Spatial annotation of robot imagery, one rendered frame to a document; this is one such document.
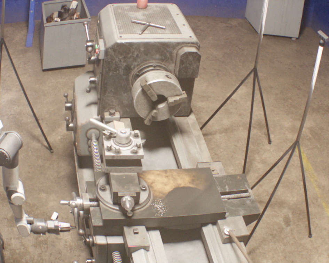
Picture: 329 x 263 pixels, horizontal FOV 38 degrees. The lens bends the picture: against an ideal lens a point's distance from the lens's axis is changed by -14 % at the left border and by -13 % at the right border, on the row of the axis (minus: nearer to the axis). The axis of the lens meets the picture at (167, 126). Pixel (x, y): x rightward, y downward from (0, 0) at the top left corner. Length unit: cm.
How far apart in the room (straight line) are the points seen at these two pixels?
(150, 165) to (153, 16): 85
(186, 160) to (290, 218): 133
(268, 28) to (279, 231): 323
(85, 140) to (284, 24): 381
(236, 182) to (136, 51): 84
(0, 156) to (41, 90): 266
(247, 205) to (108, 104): 96
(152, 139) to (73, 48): 208
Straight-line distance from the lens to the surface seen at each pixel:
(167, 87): 267
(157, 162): 289
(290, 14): 631
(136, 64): 280
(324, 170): 437
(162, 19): 300
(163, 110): 274
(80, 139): 308
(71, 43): 490
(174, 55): 282
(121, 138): 228
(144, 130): 312
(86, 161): 335
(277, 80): 542
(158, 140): 306
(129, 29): 284
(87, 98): 316
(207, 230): 241
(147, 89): 263
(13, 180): 229
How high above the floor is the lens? 258
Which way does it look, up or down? 36 degrees down
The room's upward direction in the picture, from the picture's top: 8 degrees clockwise
